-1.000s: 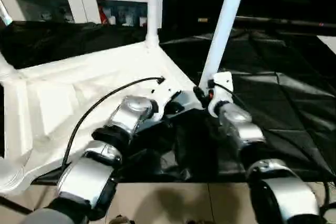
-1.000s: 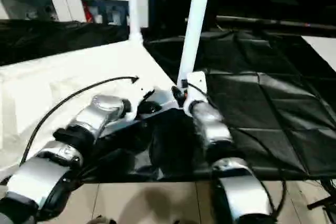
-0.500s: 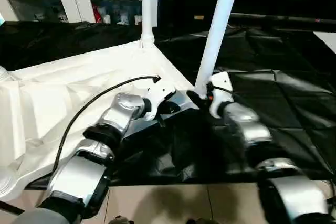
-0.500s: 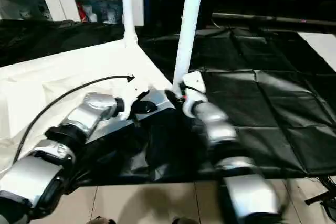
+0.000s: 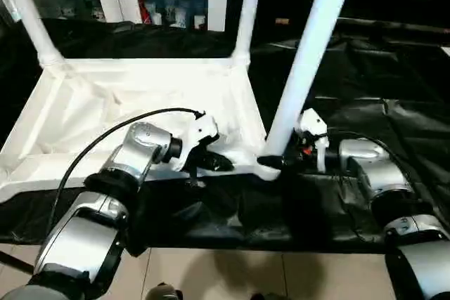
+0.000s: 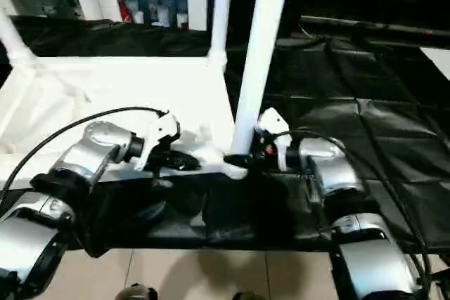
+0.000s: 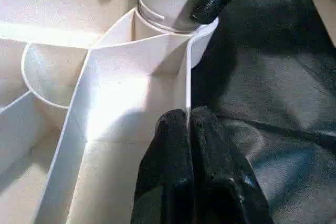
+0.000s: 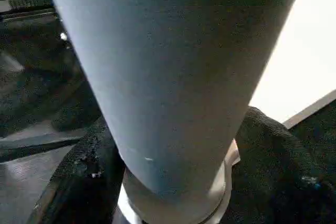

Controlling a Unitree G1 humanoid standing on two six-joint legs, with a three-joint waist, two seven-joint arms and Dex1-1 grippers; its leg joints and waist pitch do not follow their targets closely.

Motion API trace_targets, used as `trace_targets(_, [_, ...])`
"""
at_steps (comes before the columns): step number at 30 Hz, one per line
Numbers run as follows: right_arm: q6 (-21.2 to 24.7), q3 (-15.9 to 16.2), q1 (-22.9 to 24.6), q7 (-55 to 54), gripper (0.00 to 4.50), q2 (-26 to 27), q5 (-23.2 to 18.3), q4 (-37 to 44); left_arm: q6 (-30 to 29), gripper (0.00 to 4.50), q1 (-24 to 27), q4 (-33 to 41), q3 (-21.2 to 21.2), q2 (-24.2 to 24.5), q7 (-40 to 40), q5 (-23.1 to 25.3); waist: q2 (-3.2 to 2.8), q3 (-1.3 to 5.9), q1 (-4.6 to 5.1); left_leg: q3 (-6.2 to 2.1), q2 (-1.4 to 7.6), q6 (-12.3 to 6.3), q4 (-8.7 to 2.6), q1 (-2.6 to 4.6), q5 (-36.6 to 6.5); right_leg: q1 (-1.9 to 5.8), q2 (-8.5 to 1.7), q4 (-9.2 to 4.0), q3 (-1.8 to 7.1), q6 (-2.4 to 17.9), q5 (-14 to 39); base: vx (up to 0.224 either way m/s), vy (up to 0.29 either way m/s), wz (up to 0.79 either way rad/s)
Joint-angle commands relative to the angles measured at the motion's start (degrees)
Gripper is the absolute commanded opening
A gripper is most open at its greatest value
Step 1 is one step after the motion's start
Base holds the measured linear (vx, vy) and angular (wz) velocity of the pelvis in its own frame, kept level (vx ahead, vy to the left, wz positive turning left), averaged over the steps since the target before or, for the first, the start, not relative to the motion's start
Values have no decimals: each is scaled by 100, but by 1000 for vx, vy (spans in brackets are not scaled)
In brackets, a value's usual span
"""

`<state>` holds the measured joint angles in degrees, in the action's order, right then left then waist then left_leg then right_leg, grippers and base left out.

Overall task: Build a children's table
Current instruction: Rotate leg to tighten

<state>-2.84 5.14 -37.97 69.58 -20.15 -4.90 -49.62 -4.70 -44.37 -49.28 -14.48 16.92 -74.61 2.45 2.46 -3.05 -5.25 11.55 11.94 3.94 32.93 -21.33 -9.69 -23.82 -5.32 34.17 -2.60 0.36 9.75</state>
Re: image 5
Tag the white plastic table leg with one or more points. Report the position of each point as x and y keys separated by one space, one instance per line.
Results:
x=251 y=8
x=313 y=50
x=28 y=15

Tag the white plastic table top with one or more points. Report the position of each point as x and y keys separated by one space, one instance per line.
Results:
x=123 y=85

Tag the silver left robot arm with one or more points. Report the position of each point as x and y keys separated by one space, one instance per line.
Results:
x=140 y=145

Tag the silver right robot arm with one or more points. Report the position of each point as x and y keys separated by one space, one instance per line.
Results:
x=379 y=166

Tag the small white blue box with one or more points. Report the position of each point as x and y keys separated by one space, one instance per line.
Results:
x=181 y=19

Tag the dark metal rod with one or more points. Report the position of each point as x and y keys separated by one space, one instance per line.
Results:
x=404 y=26

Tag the white flat object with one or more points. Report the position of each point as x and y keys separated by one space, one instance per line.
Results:
x=446 y=50

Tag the black metal frame strut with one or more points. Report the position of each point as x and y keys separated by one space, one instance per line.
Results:
x=14 y=259

